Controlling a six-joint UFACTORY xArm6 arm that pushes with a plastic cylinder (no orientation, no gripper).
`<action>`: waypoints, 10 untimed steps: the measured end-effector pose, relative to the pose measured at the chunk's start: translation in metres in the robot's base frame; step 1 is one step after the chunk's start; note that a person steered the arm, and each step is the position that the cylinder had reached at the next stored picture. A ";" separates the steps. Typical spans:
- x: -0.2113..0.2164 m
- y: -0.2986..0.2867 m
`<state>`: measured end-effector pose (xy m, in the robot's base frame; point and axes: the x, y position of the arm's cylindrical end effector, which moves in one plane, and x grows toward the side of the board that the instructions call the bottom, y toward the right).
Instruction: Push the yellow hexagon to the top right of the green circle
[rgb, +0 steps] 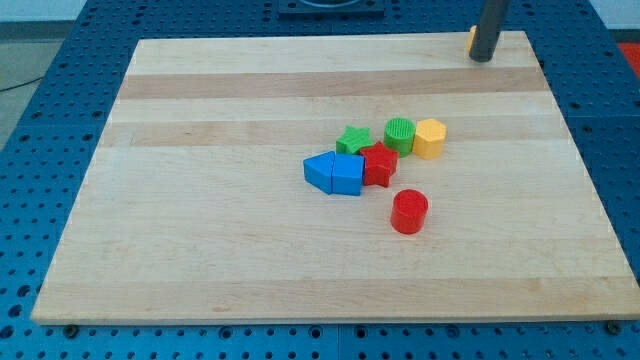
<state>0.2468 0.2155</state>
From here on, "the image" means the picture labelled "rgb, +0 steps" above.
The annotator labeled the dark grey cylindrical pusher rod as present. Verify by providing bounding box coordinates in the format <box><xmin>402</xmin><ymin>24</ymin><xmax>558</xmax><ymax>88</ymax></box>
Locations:
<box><xmin>469</xmin><ymin>0</ymin><xmax>511</xmax><ymax>63</ymax></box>

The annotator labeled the yellow hexagon block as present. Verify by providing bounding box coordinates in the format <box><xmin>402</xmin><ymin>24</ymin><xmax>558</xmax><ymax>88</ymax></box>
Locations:
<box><xmin>412</xmin><ymin>119</ymin><xmax>447</xmax><ymax>159</ymax></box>

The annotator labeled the green circle block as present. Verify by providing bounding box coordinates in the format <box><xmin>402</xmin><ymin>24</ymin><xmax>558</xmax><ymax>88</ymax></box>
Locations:
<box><xmin>383</xmin><ymin>117</ymin><xmax>416</xmax><ymax>157</ymax></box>

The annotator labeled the red circle block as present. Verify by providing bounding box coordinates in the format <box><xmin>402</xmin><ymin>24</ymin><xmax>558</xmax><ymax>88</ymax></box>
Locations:
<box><xmin>390</xmin><ymin>189</ymin><xmax>429</xmax><ymax>234</ymax></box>

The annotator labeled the yellow block behind rod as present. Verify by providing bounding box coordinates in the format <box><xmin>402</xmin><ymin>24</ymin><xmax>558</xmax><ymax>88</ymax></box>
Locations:
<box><xmin>465</xmin><ymin>24</ymin><xmax>477</xmax><ymax>56</ymax></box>

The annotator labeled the green star block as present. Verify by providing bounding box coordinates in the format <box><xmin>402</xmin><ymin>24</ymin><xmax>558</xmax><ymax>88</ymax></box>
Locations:
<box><xmin>336</xmin><ymin>125</ymin><xmax>374</xmax><ymax>155</ymax></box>

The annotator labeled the red star block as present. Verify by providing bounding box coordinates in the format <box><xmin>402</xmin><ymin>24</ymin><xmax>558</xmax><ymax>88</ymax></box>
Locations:
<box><xmin>360</xmin><ymin>141</ymin><xmax>399</xmax><ymax>188</ymax></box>

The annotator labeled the blue cube block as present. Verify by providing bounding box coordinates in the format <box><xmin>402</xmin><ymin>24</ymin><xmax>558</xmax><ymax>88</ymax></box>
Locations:
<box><xmin>331</xmin><ymin>153</ymin><xmax>364</xmax><ymax>196</ymax></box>

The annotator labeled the blue triangle block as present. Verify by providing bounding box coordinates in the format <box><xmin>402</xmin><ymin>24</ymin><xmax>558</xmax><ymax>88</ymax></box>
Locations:
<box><xmin>303</xmin><ymin>151</ymin><xmax>336</xmax><ymax>195</ymax></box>

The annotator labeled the wooden board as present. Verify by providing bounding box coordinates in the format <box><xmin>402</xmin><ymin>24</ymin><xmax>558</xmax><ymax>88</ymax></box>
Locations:
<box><xmin>31</xmin><ymin>31</ymin><xmax>639</xmax><ymax>325</ymax></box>

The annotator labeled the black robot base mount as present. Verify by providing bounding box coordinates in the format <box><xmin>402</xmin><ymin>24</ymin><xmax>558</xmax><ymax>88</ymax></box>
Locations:
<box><xmin>274</xmin><ymin>0</ymin><xmax>386</xmax><ymax>18</ymax></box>

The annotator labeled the black cable on floor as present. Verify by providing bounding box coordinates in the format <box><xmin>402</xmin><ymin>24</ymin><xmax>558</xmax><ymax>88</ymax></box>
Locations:
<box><xmin>0</xmin><ymin>74</ymin><xmax>46</xmax><ymax>94</ymax></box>

